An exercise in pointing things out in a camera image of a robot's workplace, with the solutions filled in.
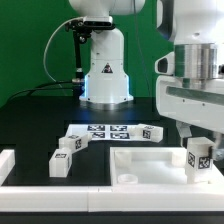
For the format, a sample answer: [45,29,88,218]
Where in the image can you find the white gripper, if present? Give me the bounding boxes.
[155,52,224,157]

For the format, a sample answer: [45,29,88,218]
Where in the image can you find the white square table top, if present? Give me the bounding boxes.
[109,146,224,187]

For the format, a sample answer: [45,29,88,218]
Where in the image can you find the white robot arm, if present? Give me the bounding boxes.
[69,0,224,160]

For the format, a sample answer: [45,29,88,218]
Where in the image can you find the white U-shaped obstacle fence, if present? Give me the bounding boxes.
[0,150,224,212]

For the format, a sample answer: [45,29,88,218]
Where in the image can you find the paper sheet with tags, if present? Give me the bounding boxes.
[66,124,131,141]

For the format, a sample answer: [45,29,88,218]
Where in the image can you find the black camera on stand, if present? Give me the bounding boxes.
[65,16,115,82]

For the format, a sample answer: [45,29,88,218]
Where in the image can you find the black base cables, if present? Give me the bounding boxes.
[5,79,83,104]

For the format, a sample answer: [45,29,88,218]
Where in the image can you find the white camera cable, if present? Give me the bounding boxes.
[42,17,84,84]

